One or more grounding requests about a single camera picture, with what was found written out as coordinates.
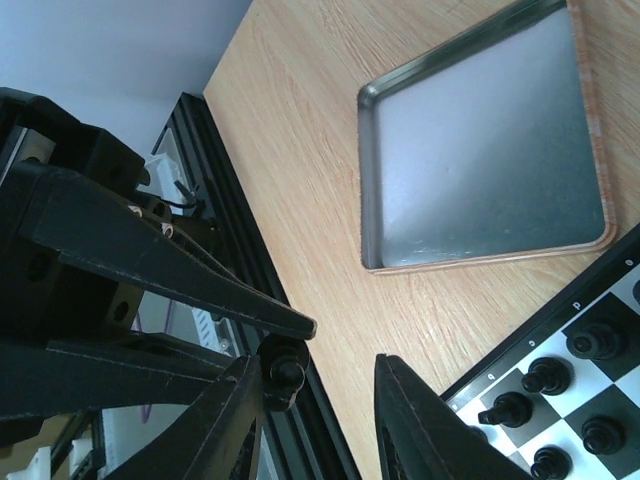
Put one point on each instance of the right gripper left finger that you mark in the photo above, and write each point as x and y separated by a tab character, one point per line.
217	437

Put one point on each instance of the black bishop piece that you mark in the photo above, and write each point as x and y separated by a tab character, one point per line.
597	341

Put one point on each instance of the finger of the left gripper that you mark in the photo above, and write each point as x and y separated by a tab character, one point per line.
74	375
165	255

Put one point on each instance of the black and silver chessboard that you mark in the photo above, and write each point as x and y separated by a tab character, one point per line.
560	396

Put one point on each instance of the black pawn piece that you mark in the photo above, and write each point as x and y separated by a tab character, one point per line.
636	292
283	363
602	435

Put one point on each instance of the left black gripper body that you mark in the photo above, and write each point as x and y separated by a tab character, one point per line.
42	297

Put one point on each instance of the metal tray with wooden rim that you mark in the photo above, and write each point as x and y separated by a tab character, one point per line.
487	148

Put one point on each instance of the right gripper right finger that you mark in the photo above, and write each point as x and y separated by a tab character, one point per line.
420	437

